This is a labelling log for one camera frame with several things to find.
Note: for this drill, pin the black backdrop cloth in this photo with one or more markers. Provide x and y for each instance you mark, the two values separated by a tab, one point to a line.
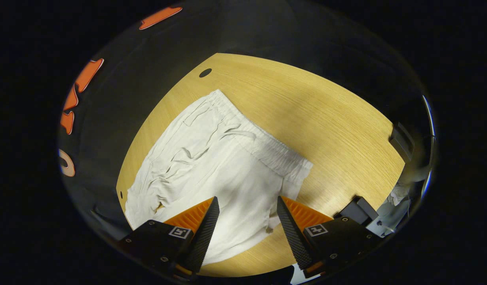
267	31

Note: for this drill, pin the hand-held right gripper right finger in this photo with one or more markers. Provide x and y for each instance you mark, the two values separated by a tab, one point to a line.
293	233

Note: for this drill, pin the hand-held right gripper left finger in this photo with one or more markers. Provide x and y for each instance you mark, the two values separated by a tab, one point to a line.
206	233

